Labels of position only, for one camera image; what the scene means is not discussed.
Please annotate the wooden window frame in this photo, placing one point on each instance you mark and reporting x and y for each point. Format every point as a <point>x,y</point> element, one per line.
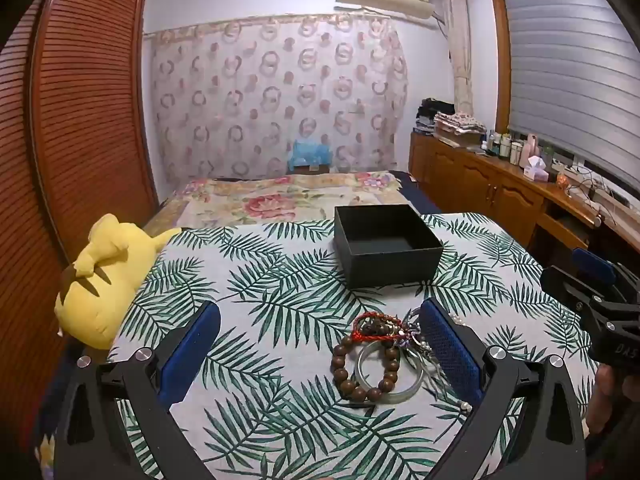
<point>500,55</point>

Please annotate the row of small bottles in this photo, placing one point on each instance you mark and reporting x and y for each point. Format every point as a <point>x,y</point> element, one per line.
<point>505,147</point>

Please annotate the white power strip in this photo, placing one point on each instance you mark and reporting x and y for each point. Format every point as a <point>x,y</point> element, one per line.
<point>575,174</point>

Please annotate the navy blue bed sheet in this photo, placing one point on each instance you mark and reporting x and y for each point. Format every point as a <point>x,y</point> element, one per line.
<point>422,195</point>

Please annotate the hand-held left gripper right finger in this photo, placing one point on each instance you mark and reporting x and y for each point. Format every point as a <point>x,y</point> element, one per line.
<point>450,355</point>

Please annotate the grey window blind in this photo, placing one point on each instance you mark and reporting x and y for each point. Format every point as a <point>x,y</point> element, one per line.
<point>570,75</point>

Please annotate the wooden louvred wardrobe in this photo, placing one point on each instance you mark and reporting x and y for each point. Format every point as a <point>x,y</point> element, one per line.
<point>85,110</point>

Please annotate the floral bedspread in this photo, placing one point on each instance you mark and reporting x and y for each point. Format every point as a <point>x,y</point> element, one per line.
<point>260,200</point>

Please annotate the yellow plush toy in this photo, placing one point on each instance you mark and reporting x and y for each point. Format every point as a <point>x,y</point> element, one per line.
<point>110,270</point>

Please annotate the black square box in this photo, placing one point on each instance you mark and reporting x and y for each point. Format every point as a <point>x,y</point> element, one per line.
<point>385,255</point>

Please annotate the pink white tissue box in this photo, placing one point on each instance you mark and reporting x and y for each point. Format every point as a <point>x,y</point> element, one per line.
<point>536,169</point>

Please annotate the wooden side cabinet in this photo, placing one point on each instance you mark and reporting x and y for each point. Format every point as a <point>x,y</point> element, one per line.
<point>480,180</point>

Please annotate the patterned folded cloth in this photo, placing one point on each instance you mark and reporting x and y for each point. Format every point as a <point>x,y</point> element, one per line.
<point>460,122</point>

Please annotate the blue plush toy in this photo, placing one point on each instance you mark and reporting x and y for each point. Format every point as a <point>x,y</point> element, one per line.
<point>310,152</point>

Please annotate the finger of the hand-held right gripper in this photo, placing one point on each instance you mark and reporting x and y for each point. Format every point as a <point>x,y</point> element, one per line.
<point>594,266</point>
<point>567,285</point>

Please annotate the dark folded clothes stack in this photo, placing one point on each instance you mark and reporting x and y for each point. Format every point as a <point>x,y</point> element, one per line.
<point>435,110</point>

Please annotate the beige side curtain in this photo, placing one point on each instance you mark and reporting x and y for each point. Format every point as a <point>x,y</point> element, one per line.
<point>459,45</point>

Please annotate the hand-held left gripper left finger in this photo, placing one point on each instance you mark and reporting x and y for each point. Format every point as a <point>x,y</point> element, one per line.
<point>192,355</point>

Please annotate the person's right hand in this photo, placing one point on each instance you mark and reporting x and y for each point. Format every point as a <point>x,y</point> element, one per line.
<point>605,395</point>

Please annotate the green leaf print blanket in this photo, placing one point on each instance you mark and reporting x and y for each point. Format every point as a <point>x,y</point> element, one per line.
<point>280,280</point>

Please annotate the pale green jade bangle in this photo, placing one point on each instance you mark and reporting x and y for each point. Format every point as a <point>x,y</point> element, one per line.
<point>362,375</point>

